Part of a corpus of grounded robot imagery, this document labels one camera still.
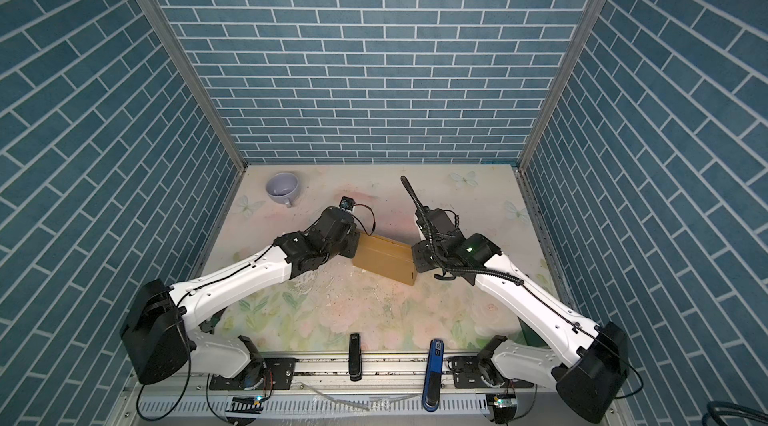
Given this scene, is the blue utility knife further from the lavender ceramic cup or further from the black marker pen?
the lavender ceramic cup

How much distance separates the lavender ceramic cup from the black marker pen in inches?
19.8

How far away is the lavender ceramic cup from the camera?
1.05 m

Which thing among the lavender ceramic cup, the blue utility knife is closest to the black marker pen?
the blue utility knife

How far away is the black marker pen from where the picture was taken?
0.73 meters
